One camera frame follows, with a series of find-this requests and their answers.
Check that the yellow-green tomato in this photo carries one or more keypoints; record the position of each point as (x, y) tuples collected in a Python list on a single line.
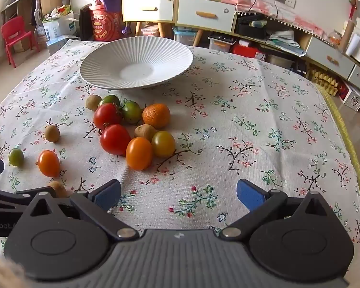
[(163, 144)]

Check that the pile of papers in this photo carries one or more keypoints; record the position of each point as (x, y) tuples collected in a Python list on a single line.
[(285, 43)]

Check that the clear box pink contents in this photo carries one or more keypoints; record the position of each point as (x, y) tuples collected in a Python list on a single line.
[(150, 31)]

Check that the white rolled paper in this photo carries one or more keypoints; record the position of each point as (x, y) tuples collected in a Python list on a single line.
[(352, 44)]

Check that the beige fuzzy sleeve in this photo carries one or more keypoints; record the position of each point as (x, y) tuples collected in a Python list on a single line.
[(3, 273)]

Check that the glass jar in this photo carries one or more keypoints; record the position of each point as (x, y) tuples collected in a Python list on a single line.
[(335, 38)]

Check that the pink floral cloth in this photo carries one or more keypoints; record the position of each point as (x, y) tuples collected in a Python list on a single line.
[(249, 1)]

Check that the wooden desk shelf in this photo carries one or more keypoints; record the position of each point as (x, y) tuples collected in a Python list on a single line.
[(24, 9)]

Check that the red tomato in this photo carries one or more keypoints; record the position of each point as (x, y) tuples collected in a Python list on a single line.
[(115, 139), (107, 116)]

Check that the long low wooden cabinet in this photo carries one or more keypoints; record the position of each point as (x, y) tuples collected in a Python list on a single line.
[(303, 43)]

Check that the clear bin blue lid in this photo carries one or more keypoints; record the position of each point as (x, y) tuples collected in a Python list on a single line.
[(184, 37)]

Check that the red plastic chair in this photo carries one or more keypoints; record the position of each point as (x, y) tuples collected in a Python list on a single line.
[(16, 28)]

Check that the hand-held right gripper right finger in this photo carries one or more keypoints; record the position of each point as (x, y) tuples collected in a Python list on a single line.
[(250, 195)]

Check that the stack of egg cartons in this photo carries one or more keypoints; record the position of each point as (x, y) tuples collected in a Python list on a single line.
[(322, 79)]

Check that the black storage box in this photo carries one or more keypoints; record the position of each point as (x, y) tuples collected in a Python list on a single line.
[(252, 31)]

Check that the orange cherry tomato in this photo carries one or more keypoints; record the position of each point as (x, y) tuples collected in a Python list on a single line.
[(49, 163), (139, 153)]

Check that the small green tomato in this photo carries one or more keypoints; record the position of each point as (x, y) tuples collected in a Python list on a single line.
[(16, 157)]

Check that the grey single wall socket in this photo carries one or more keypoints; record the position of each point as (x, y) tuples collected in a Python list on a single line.
[(290, 2)]

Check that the brown longan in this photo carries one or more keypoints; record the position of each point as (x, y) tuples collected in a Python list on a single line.
[(57, 189), (145, 132), (52, 133), (93, 102)]

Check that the white ribbed plate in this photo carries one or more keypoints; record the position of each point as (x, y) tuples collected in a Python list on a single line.
[(108, 63)]

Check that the clear box black lid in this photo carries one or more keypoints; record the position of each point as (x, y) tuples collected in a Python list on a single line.
[(220, 45)]

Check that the floral tablecloth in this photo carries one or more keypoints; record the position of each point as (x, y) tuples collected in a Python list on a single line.
[(228, 126)]

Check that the clear beige storage bin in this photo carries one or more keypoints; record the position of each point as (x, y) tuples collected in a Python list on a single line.
[(279, 61)]

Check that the low wooden drawer cabinet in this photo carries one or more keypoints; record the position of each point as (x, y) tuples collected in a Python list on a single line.
[(198, 37)]

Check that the red round bucket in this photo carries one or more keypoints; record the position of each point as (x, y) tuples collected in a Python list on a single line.
[(103, 24)]

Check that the orange mandarin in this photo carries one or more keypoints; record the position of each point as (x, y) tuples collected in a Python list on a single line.
[(156, 115)]

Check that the cardboard tube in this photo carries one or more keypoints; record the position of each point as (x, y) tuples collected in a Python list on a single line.
[(347, 34)]

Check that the black panel heater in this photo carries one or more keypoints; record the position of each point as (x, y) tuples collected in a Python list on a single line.
[(84, 21)]

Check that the tall wooden shelf cabinet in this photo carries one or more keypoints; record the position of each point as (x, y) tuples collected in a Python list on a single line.
[(162, 30)]

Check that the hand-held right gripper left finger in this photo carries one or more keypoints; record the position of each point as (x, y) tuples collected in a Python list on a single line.
[(106, 195)]

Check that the light blue tissue box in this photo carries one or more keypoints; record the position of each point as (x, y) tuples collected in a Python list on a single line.
[(58, 42)]

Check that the red cardboard box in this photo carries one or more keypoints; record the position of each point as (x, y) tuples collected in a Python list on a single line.
[(243, 51)]

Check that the white paper bag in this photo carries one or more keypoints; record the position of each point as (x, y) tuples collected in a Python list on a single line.
[(60, 25)]

